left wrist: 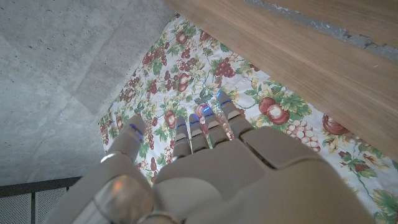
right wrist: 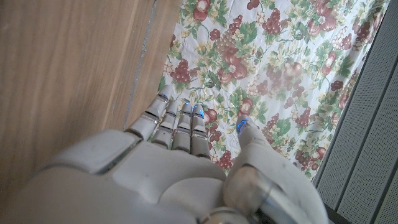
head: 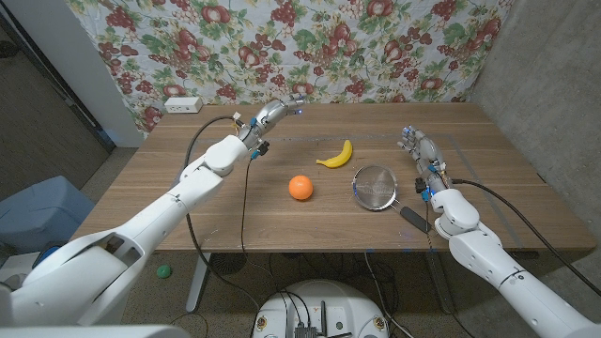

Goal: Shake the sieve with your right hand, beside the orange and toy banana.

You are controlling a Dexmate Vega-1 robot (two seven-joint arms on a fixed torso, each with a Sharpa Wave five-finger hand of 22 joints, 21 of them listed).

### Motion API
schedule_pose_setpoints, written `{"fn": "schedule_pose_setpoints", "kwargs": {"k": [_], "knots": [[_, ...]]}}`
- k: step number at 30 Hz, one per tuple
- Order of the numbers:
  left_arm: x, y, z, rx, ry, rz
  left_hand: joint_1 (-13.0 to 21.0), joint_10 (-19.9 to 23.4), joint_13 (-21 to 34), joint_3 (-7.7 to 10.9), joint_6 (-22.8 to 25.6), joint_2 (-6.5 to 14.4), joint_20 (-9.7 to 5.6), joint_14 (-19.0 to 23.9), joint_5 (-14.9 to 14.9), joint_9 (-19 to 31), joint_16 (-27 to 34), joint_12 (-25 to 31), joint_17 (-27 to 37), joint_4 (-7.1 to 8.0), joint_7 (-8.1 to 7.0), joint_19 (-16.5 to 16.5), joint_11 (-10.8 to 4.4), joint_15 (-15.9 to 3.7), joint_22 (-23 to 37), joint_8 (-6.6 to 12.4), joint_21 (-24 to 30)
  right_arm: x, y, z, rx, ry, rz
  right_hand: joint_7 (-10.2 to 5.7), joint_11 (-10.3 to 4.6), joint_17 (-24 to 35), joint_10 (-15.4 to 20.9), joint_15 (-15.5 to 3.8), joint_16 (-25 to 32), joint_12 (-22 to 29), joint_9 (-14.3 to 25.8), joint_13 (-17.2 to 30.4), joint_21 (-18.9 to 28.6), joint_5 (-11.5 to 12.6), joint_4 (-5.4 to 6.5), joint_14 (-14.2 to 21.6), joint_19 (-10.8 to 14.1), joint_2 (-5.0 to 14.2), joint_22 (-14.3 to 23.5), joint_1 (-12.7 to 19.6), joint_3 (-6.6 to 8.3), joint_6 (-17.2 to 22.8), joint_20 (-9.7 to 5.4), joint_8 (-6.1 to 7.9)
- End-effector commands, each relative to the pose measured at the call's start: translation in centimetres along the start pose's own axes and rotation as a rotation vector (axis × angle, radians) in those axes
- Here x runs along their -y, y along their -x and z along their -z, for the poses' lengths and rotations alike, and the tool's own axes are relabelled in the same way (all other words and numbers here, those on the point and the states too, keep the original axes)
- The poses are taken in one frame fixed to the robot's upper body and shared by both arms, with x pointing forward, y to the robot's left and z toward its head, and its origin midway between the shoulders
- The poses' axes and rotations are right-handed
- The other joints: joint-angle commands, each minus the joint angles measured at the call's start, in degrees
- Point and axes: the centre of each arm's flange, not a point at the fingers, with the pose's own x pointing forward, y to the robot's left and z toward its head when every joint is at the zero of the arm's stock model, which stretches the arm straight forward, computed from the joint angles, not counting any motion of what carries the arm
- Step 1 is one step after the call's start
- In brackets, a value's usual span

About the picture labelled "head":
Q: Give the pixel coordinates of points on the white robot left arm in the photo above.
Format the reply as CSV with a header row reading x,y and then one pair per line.
x,y
141,230

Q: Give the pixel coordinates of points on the yellow toy banana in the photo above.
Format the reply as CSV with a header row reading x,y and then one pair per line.
x,y
340,159

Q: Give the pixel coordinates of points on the white robot torso edge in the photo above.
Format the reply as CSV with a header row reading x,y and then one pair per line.
x,y
94,331

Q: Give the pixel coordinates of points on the white table leg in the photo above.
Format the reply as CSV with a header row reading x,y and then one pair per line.
x,y
197,286

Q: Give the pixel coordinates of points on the black round fan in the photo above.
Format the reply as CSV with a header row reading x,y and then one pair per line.
x,y
228,263

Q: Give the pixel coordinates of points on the green ball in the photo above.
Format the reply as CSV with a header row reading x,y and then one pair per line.
x,y
164,271

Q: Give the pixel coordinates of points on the grey-blue plastic bin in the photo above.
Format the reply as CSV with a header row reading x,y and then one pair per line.
x,y
42,216

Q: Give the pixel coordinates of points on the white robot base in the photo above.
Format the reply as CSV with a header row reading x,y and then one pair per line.
x,y
328,305

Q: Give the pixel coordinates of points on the grey table leg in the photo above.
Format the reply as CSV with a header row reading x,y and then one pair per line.
x,y
441,286

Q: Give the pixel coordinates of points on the floral fruit print backdrop cloth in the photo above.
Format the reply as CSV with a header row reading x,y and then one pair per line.
x,y
305,47

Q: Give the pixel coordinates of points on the blue foot pedal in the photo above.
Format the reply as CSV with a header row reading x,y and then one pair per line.
x,y
45,256

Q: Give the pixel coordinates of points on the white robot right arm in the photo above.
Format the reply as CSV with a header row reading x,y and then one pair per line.
x,y
493,263

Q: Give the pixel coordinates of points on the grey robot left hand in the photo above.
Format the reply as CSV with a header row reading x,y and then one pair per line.
x,y
270,115

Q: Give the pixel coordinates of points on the orange fruit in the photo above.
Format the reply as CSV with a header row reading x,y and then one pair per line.
x,y
301,187

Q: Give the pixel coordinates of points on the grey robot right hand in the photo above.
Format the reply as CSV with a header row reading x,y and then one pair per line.
x,y
427,155

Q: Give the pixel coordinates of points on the white power strip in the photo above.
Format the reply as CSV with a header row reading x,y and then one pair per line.
x,y
183,104

